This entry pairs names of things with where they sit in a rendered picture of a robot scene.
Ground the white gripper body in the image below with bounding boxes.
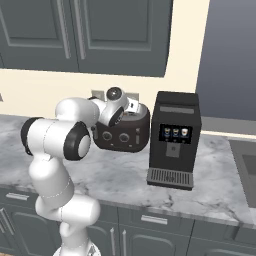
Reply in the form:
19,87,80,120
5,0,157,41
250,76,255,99
123,109,140,118

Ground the dark brown toaster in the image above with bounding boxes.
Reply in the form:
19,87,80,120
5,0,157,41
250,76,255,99
87,96,152,154

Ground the black coffee machine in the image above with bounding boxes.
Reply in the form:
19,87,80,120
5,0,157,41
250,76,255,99
146,90,203,192

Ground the grey drawer front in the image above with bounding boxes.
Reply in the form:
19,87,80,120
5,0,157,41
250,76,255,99
117,206,196,236
0,185,42,210
192,219,256,248

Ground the tall grey cupboard panel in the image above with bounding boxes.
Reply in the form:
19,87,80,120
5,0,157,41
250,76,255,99
194,0,256,122

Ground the grey sink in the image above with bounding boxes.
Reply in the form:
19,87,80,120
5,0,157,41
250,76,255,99
227,137,256,210

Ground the grey base cupboard door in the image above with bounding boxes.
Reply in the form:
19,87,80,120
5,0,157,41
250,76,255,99
119,225,193,256
84,222,120,256
188,238,256,256
0,203,63,256

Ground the grey wall socket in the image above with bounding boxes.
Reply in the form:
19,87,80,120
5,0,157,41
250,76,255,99
91,89,108,100
126,92,141,101

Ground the grey wall cupboard door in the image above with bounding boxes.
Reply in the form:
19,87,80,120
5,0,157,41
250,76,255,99
0,0,80,73
69,0,174,78

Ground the grey wall cupboard handle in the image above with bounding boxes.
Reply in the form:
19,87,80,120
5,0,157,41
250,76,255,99
73,0,87,61
55,0,72,60

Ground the silver drawer handle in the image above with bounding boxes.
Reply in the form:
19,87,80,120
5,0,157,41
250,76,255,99
140,214,169,226
5,192,31,202

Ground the silver base cupboard handle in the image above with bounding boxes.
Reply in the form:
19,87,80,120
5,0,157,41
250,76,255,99
109,227,117,256
0,207,15,237
121,228,129,256

